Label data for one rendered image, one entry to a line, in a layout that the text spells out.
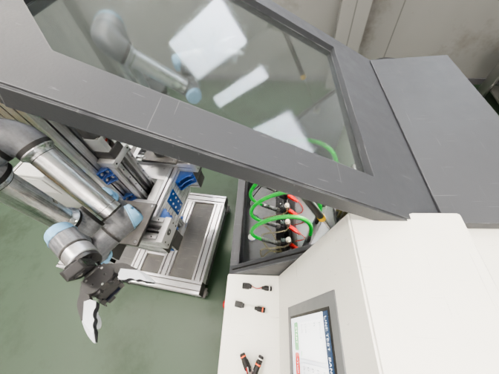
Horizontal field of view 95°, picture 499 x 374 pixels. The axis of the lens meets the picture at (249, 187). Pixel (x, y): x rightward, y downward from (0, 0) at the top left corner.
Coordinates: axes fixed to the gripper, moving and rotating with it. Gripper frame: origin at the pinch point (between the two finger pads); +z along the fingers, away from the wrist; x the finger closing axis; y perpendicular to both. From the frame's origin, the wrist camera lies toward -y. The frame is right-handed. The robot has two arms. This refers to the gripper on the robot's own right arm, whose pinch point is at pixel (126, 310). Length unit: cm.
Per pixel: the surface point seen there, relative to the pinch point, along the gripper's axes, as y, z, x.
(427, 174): -13, 41, -65
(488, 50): 47, 76, -414
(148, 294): 147, -74, 1
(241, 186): 41, -25, -71
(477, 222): -12, 53, -58
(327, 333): 2.9, 37.6, -23.1
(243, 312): 45, 14, -22
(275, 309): 44, 24, -30
